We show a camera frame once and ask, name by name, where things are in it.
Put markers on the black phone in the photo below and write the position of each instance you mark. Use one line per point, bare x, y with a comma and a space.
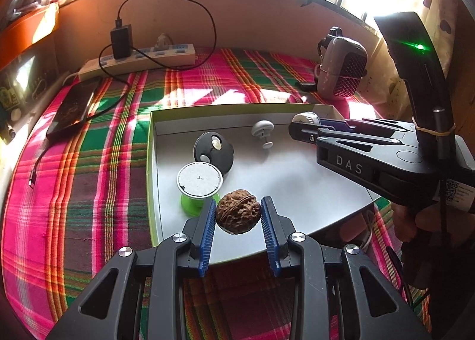
72, 110

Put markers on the green white cardboard box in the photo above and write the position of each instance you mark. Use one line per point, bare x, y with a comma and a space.
289, 191

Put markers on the black charger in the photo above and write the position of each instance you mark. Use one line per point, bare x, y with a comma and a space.
121, 43

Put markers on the white clear plastic cap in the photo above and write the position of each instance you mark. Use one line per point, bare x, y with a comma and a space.
306, 117

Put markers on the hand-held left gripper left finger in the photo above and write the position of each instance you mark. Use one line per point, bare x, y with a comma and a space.
207, 239

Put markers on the white spool with green base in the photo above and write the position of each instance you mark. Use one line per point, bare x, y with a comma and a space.
200, 180

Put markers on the person's right hand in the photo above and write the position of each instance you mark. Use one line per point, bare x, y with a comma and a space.
404, 223

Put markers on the black disc with white dots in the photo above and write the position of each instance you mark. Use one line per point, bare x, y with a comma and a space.
219, 158

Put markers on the grey white knob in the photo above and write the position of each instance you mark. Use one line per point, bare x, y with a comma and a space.
261, 127

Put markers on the glass shelf cabinet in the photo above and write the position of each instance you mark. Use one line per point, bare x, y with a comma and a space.
26, 76

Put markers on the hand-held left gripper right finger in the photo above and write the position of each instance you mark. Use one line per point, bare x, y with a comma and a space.
269, 236

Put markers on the white plug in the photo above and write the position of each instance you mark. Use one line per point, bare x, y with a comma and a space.
162, 45

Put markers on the plaid blanket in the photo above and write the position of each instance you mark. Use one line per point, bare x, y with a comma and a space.
92, 195

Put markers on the orange shelf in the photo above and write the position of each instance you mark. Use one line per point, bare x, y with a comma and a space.
22, 33

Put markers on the brown walnut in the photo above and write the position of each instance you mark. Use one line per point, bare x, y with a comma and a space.
237, 212

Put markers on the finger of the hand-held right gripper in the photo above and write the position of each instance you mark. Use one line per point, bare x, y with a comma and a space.
304, 134
334, 124

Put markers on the small black plug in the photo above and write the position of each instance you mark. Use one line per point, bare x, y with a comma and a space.
307, 86

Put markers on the beige power strip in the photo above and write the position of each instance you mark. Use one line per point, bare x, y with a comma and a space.
89, 71

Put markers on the green printed card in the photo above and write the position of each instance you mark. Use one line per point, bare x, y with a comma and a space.
8, 97

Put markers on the small pink heater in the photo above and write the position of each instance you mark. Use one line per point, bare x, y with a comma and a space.
336, 65

